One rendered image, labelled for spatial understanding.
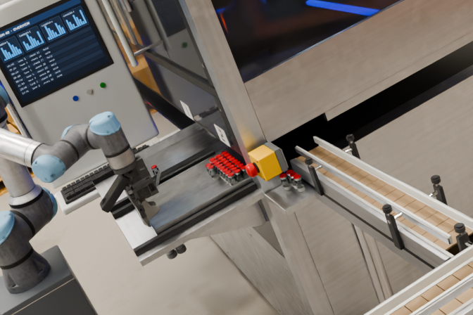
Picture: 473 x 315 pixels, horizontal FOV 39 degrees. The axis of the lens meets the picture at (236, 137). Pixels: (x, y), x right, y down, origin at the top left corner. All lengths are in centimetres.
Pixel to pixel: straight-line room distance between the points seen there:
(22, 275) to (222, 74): 94
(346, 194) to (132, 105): 134
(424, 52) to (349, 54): 27
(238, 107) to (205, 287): 156
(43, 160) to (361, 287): 109
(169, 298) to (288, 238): 136
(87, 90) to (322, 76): 114
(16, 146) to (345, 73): 94
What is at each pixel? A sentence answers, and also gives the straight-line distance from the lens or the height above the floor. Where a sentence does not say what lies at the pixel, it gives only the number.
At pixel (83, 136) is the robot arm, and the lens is 188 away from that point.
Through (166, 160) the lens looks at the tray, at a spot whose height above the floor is 88.
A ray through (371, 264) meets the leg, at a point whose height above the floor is 63.
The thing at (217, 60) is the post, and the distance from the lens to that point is 177.
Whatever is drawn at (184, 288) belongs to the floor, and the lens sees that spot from 330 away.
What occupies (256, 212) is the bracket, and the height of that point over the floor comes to 78.
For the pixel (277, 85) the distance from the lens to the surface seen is 186.
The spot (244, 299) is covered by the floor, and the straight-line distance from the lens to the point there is 306.
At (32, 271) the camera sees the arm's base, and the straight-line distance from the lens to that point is 225.
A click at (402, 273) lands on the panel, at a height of 35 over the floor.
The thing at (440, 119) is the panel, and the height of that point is 80.
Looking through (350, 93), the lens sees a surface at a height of 103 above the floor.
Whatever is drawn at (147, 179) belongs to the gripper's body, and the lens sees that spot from 189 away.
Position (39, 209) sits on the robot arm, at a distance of 227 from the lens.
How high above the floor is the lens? 181
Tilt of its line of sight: 24 degrees down
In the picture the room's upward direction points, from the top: 22 degrees counter-clockwise
